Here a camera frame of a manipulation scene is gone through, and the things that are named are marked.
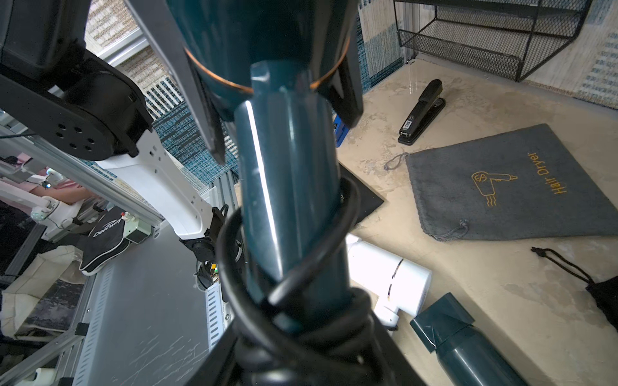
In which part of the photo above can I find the black wire mesh shelf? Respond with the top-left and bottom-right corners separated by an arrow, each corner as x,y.
397,1 -> 592,82

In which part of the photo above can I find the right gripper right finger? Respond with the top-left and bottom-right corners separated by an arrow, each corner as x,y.
328,30 -> 364,128

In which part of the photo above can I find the dark green hair dryer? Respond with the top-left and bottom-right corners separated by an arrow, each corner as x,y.
163,0 -> 387,386
410,293 -> 527,385

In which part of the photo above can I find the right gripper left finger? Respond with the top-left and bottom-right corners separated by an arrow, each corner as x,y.
125,0 -> 226,165

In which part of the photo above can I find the white hair dryer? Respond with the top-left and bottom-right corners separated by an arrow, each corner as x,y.
345,233 -> 432,331

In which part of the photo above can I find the black bag front left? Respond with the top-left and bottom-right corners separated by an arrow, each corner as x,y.
339,163 -> 385,225

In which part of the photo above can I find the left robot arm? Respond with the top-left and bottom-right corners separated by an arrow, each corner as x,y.
1,1 -> 225,262

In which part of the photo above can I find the grey hair dryer bag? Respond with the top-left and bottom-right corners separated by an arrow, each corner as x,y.
384,124 -> 617,242

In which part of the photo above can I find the black hair dryer bag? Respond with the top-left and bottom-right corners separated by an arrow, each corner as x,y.
530,247 -> 617,329

